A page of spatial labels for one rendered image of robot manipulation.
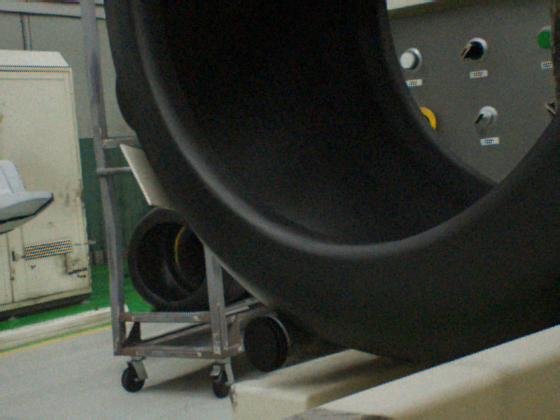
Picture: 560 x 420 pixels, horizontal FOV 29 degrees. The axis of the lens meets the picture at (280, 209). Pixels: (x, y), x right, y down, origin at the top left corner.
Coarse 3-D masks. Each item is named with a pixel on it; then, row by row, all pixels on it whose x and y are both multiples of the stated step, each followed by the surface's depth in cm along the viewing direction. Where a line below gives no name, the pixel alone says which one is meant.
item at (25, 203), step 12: (0, 168) 87; (0, 180) 87; (0, 192) 87; (12, 192) 87; (24, 192) 87; (36, 192) 87; (48, 192) 88; (0, 204) 86; (12, 204) 86; (24, 204) 87; (36, 204) 87; (0, 216) 87; (12, 216) 87
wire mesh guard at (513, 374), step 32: (480, 352) 25; (512, 352) 25; (544, 352) 24; (384, 384) 23; (416, 384) 22; (448, 384) 22; (480, 384) 22; (512, 384) 23; (544, 384) 24; (288, 416) 21; (320, 416) 20; (352, 416) 20; (384, 416) 20; (416, 416) 21; (448, 416) 21; (480, 416) 22; (512, 416) 23; (544, 416) 24
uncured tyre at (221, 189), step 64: (128, 0) 85; (192, 0) 98; (256, 0) 104; (320, 0) 108; (384, 0) 107; (128, 64) 86; (192, 64) 97; (256, 64) 103; (320, 64) 107; (384, 64) 105; (192, 128) 84; (256, 128) 100; (320, 128) 106; (384, 128) 105; (192, 192) 82; (256, 192) 95; (320, 192) 100; (384, 192) 103; (448, 192) 100; (512, 192) 62; (256, 256) 78; (320, 256) 73; (384, 256) 69; (448, 256) 66; (512, 256) 63; (320, 320) 76; (384, 320) 71; (448, 320) 68; (512, 320) 66
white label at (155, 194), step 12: (132, 156) 88; (144, 156) 90; (132, 168) 87; (144, 168) 89; (144, 180) 88; (156, 180) 90; (144, 192) 87; (156, 192) 88; (156, 204) 87; (168, 204) 89
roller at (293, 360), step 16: (256, 320) 85; (272, 320) 84; (256, 336) 84; (272, 336) 83; (288, 336) 83; (304, 336) 84; (256, 352) 84; (272, 352) 83; (288, 352) 83; (304, 352) 85; (320, 352) 86; (336, 352) 89; (256, 368) 85; (272, 368) 84
